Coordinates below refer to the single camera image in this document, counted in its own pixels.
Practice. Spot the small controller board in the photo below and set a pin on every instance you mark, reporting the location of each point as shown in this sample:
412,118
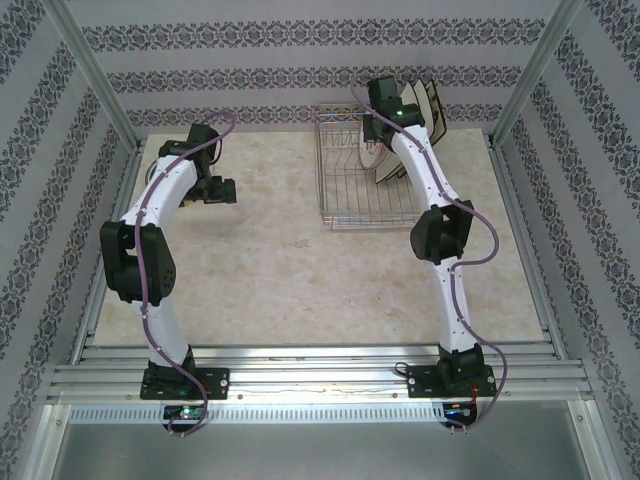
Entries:
460,411
185,412

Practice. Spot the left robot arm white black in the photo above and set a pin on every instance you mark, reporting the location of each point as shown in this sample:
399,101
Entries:
165,190

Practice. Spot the round plate orange sunburst print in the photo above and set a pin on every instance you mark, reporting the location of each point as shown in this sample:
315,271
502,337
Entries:
372,159
148,172

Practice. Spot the grey sheet metal shelf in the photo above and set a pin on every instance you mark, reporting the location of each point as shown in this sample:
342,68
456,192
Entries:
320,450

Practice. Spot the wide aluminium extrusion rails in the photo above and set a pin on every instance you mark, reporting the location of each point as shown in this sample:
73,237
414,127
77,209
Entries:
320,372

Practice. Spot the aluminium side rail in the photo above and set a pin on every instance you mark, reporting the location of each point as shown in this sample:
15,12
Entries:
554,345
92,315

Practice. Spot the aluminium frame post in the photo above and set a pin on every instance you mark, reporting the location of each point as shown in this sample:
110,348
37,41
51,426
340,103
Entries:
97,65
540,65

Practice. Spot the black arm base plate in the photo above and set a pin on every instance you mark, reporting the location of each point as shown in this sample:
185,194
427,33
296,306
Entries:
217,384
422,382

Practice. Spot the floral square plate dark rim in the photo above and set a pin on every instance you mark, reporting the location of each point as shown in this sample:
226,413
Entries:
439,115

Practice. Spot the white square plate dark rim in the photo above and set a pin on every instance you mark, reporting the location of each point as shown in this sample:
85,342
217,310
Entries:
424,100
392,173

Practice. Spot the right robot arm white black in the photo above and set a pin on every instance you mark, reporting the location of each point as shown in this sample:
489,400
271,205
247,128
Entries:
420,170

